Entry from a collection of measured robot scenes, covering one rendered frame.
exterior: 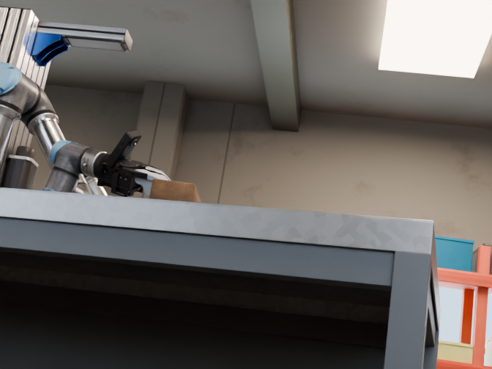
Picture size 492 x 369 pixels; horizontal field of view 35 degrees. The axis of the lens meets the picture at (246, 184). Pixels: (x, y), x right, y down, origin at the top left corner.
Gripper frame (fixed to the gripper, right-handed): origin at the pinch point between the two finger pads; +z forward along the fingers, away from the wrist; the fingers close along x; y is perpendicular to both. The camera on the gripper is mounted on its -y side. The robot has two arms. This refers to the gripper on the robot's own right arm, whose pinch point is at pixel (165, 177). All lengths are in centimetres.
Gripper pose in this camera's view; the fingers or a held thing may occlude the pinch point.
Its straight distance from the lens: 200.6
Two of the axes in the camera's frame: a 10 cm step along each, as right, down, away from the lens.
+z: 8.7, 2.6, -4.2
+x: -4.7, 1.7, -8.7
